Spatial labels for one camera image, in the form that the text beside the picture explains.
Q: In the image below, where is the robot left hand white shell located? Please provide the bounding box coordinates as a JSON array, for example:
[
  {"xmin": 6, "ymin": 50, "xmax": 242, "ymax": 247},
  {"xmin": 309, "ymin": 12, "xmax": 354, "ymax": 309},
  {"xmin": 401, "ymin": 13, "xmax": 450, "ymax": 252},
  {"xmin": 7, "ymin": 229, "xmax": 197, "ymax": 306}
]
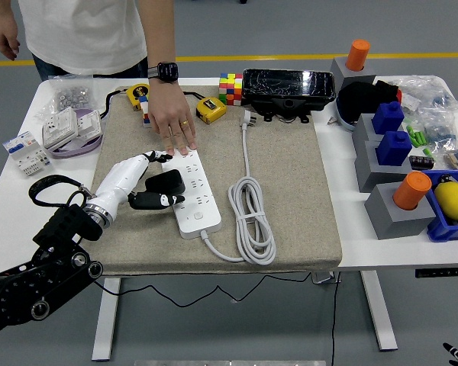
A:
[{"xmin": 84, "ymin": 150, "xmax": 186, "ymax": 223}]

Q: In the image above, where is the person's left hand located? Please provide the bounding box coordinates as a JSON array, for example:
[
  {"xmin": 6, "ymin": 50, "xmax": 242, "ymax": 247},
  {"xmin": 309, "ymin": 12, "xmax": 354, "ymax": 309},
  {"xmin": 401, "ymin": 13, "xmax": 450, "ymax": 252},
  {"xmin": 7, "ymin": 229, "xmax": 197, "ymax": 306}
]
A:
[{"xmin": 147, "ymin": 78, "xmax": 198, "ymax": 156}]

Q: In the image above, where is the person's right hand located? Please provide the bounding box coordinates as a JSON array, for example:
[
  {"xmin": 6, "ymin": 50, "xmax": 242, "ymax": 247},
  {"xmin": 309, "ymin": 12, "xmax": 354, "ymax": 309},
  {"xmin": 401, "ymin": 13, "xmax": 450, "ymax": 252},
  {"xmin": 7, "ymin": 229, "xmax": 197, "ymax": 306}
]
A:
[{"xmin": 0, "ymin": 14, "xmax": 21, "ymax": 62}]

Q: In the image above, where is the black power adapter plug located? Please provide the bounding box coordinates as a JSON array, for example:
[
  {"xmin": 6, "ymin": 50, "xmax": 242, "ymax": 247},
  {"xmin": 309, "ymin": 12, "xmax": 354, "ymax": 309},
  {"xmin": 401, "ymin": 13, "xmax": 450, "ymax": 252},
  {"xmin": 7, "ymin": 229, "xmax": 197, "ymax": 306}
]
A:
[{"xmin": 144, "ymin": 169, "xmax": 186, "ymax": 195}]

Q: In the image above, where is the white power strip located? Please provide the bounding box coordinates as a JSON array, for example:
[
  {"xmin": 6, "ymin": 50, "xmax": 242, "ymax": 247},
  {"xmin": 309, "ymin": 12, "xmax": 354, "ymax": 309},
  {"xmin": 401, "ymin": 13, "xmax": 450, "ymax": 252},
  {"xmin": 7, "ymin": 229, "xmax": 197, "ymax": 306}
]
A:
[{"xmin": 161, "ymin": 149, "xmax": 222, "ymax": 240}]

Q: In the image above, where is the colourful cube with white squares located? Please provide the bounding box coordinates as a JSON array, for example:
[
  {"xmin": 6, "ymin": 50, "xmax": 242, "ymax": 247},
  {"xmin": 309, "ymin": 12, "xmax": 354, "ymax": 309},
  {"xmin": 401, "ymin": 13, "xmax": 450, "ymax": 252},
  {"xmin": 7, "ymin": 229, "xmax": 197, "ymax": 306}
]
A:
[{"xmin": 138, "ymin": 95, "xmax": 153, "ymax": 129}]

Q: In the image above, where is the square yellow tape measure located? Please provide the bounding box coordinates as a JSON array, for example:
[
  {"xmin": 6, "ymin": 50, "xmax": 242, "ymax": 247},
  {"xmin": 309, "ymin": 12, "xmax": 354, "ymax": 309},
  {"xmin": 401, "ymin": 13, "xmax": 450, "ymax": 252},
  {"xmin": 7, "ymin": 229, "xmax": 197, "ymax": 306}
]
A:
[{"xmin": 179, "ymin": 89, "xmax": 228, "ymax": 125}]

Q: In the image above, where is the round yellow tape measure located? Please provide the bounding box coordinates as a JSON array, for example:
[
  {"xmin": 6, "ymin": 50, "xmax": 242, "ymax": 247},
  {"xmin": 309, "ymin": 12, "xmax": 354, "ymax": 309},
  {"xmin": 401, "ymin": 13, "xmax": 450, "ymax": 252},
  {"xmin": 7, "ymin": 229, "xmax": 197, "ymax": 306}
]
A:
[{"xmin": 98, "ymin": 83, "xmax": 151, "ymax": 120}]

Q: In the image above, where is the black wristwatch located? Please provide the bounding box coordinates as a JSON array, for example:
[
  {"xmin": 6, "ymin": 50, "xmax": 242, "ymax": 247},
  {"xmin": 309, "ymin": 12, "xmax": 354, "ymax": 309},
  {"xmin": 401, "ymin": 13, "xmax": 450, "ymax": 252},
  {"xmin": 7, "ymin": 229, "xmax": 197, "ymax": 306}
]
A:
[{"xmin": 147, "ymin": 61, "xmax": 179, "ymax": 84}]

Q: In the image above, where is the purple tape roll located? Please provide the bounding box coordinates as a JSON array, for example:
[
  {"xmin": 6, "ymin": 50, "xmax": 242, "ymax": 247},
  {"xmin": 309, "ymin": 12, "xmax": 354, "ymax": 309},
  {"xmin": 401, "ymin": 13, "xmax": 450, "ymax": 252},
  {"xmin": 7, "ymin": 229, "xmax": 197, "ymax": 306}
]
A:
[{"xmin": 47, "ymin": 108, "xmax": 104, "ymax": 159}]

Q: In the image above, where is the colourful cube with yellow squares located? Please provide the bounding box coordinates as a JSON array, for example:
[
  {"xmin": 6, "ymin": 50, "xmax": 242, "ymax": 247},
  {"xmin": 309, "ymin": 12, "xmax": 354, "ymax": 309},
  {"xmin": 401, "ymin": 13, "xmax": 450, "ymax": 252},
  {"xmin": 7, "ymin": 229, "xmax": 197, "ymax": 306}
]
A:
[{"xmin": 218, "ymin": 72, "xmax": 244, "ymax": 107}]

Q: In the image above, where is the person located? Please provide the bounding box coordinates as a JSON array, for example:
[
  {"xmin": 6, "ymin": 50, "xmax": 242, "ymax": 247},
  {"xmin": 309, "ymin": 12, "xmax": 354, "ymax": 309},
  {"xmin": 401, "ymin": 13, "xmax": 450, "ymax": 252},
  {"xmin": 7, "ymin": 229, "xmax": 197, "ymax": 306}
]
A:
[{"xmin": 18, "ymin": 0, "xmax": 150, "ymax": 80}]

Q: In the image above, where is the clear bag of metal nuts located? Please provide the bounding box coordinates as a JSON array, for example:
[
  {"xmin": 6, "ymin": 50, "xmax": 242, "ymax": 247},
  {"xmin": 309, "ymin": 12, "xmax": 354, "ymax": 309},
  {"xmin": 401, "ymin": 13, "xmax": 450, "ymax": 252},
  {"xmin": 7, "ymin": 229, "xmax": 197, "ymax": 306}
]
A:
[{"xmin": 36, "ymin": 72, "xmax": 118, "ymax": 120}]

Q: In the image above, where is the black table control panel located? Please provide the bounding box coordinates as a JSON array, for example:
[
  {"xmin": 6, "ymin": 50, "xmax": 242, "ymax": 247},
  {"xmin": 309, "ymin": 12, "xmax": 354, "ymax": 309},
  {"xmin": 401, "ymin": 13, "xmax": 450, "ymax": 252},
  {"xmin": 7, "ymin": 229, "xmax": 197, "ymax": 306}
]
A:
[{"xmin": 414, "ymin": 268, "xmax": 458, "ymax": 278}]

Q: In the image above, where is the white table leg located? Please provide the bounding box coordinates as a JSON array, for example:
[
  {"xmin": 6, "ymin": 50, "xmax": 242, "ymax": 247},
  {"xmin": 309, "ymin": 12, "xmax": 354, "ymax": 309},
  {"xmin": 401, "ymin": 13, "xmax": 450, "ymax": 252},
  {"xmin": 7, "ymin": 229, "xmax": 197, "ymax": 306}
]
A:
[
  {"xmin": 360, "ymin": 270, "xmax": 398, "ymax": 352},
  {"xmin": 91, "ymin": 277, "xmax": 122, "ymax": 362}
]

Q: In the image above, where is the white blue circuit breaker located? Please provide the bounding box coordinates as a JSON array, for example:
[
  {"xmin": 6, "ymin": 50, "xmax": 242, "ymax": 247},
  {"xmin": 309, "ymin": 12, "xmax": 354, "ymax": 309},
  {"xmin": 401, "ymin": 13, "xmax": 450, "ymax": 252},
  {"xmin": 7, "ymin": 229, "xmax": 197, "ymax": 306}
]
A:
[{"xmin": 2, "ymin": 131, "xmax": 51, "ymax": 177}]

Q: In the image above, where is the black cracked-screen device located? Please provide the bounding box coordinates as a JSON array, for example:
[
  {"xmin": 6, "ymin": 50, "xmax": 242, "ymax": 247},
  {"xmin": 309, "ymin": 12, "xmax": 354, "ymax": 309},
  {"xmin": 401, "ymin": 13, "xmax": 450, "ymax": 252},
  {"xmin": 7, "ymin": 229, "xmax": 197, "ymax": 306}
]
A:
[{"xmin": 242, "ymin": 68, "xmax": 336, "ymax": 124}]

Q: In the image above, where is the blue plastic bin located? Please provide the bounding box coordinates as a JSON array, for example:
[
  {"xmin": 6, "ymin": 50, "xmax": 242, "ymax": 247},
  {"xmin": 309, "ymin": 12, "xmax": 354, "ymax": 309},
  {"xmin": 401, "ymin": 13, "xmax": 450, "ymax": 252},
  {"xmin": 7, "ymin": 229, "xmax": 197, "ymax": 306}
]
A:
[{"xmin": 421, "ymin": 169, "xmax": 458, "ymax": 243}]

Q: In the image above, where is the grey-brown fabric mat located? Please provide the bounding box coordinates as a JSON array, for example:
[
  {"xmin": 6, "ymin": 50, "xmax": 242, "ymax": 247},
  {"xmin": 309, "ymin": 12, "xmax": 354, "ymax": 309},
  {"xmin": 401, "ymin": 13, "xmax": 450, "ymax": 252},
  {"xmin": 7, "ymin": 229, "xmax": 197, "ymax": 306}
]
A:
[{"xmin": 75, "ymin": 85, "xmax": 344, "ymax": 278}]

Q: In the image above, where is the grey block with round hole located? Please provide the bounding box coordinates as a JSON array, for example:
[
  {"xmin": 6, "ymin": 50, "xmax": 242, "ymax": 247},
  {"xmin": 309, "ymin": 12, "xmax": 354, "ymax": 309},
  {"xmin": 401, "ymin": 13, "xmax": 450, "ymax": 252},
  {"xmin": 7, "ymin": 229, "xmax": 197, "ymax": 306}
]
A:
[
  {"xmin": 364, "ymin": 182, "xmax": 437, "ymax": 241},
  {"xmin": 330, "ymin": 56, "xmax": 377, "ymax": 91}
]

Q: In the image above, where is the yellow lemon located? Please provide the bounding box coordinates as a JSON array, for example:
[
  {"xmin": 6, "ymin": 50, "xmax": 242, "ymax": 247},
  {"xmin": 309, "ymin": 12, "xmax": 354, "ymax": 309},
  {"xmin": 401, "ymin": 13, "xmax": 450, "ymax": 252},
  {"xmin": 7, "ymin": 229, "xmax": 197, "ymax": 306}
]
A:
[{"xmin": 434, "ymin": 181, "xmax": 458, "ymax": 221}]

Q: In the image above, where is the white round dish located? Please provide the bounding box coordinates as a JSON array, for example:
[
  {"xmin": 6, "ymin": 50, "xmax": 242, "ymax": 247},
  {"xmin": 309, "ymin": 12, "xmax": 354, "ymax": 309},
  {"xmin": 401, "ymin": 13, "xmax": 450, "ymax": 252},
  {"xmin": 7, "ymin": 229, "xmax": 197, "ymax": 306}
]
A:
[{"xmin": 334, "ymin": 97, "xmax": 358, "ymax": 133}]

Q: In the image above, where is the orange cylinder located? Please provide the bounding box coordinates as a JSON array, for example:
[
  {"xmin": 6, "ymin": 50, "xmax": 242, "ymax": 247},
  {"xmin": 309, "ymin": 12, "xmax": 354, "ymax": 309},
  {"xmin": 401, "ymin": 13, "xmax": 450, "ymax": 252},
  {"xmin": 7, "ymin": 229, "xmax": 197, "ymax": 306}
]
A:
[
  {"xmin": 392, "ymin": 171, "xmax": 433, "ymax": 211},
  {"xmin": 345, "ymin": 39, "xmax": 371, "ymax": 72}
]

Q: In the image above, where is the black cloth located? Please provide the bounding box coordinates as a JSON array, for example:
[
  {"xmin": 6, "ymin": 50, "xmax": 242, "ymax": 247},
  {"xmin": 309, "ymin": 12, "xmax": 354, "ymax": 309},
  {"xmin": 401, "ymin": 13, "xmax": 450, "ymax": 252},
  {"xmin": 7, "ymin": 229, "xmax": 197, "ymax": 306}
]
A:
[{"xmin": 336, "ymin": 79, "xmax": 400, "ymax": 123}]

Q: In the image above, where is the grey block with square hole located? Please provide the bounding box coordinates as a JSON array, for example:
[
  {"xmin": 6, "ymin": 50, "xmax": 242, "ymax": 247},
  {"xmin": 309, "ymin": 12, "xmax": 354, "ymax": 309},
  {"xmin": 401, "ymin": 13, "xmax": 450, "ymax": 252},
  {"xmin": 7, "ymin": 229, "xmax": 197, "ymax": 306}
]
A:
[
  {"xmin": 353, "ymin": 140, "xmax": 413, "ymax": 194},
  {"xmin": 351, "ymin": 113, "xmax": 382, "ymax": 148}
]

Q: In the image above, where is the black electronic component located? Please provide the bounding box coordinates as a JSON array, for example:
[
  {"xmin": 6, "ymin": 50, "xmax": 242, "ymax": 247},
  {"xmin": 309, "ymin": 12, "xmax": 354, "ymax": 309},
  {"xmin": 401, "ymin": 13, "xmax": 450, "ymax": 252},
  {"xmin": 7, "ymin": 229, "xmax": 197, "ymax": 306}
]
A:
[{"xmin": 408, "ymin": 155, "xmax": 435, "ymax": 171}]

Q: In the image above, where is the blue stepped block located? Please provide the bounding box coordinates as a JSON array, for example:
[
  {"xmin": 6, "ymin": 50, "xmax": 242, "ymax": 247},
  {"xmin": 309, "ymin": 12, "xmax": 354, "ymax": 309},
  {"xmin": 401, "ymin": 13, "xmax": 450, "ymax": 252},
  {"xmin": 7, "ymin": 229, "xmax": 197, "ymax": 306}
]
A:
[
  {"xmin": 371, "ymin": 101, "xmax": 405, "ymax": 135},
  {"xmin": 374, "ymin": 130, "xmax": 412, "ymax": 167}
]

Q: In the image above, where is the green cylinder pieces pile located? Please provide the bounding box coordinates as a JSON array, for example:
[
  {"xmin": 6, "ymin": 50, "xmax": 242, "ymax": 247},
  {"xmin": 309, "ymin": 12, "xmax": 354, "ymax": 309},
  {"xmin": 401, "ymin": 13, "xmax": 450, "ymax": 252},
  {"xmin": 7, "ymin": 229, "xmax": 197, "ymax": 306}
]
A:
[{"xmin": 406, "ymin": 125, "xmax": 434, "ymax": 156}]

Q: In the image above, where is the clear bag of blue parts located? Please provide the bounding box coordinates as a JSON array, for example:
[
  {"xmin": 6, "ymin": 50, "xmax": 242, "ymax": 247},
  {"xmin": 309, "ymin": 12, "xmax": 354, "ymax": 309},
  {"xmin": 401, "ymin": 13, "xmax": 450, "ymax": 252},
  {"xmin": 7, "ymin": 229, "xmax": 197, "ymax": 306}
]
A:
[{"xmin": 419, "ymin": 108, "xmax": 458, "ymax": 152}]

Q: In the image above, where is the large clear bag of parts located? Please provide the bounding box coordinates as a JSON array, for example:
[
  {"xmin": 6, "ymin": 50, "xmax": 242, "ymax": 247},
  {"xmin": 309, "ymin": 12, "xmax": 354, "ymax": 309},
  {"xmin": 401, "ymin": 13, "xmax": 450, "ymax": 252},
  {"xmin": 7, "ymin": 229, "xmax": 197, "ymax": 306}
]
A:
[{"xmin": 389, "ymin": 75, "xmax": 458, "ymax": 115}]

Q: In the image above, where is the small white wall socket panel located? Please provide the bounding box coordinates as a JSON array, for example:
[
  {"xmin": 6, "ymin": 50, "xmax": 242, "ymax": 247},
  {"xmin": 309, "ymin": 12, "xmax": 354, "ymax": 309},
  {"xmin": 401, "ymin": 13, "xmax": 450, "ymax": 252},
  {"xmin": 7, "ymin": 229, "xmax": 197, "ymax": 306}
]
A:
[{"xmin": 76, "ymin": 109, "xmax": 103, "ymax": 139}]

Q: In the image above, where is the large white wall socket panel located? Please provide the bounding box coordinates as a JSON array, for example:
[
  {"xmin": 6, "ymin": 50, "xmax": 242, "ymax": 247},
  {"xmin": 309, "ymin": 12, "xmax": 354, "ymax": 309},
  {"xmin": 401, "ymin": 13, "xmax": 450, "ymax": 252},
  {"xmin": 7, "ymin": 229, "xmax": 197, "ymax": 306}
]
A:
[{"xmin": 41, "ymin": 106, "xmax": 79, "ymax": 150}]

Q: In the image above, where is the white power strip cord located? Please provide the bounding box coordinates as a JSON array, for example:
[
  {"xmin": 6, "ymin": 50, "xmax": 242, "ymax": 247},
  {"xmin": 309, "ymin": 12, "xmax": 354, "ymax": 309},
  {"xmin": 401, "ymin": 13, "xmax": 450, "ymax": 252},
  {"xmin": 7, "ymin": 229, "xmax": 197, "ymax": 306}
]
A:
[{"xmin": 201, "ymin": 109, "xmax": 277, "ymax": 267}]

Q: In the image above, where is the black hanging cable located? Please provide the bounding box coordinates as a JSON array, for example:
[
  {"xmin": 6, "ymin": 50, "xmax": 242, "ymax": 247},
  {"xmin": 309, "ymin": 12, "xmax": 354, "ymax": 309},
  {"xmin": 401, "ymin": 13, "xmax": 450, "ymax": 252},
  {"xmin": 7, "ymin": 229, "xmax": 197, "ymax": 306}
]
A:
[{"xmin": 330, "ymin": 280, "xmax": 341, "ymax": 366}]

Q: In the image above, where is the thin black adapter cord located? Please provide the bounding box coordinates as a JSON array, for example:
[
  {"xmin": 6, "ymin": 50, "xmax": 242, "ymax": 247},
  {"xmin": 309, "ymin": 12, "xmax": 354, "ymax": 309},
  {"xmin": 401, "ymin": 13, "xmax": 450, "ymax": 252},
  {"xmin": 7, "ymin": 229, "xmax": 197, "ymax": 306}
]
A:
[{"xmin": 93, "ymin": 272, "xmax": 343, "ymax": 308}]

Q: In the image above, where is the metal bracket under table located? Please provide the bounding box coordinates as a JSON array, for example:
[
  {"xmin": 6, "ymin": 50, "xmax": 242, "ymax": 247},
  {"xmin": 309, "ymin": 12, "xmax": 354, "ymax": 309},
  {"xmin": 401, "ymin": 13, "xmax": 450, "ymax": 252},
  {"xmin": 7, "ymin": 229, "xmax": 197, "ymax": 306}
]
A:
[{"xmin": 311, "ymin": 271, "xmax": 343, "ymax": 285}]

